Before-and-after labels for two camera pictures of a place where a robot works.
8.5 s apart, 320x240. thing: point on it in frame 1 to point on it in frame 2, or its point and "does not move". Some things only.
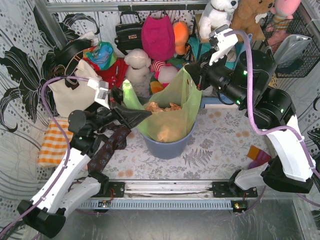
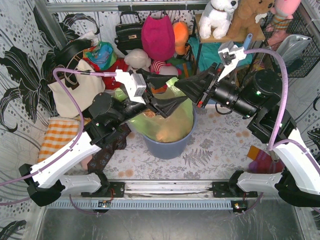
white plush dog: (219, 15) does not move
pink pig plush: (164, 72) does not move
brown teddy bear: (243, 17) does not move
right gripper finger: (196, 71) to (196, 86)
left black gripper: (113, 105) to (149, 100)
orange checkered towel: (54, 145) does not move
